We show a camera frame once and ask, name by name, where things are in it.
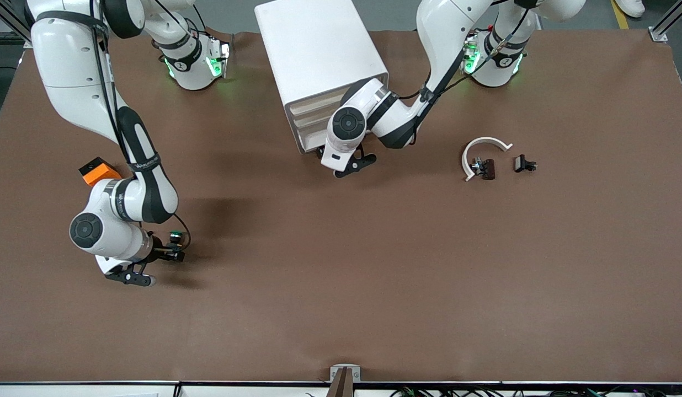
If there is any orange and black button box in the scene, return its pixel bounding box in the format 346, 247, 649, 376
78, 157, 122, 186

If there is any brown table mat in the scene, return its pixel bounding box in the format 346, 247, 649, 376
0, 30, 682, 384

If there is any grey base connector plate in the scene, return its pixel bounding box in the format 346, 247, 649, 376
462, 34, 481, 74
206, 40, 232, 79

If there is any dark brown small component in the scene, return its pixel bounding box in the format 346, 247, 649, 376
471, 157, 497, 181

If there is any white curved plastic ring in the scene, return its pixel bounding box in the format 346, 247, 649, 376
461, 136, 514, 182

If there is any grey camera bracket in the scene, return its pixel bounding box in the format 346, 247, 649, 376
329, 364, 361, 383

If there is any aluminium frame post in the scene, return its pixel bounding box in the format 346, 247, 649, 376
0, 0, 44, 49
648, 0, 682, 43

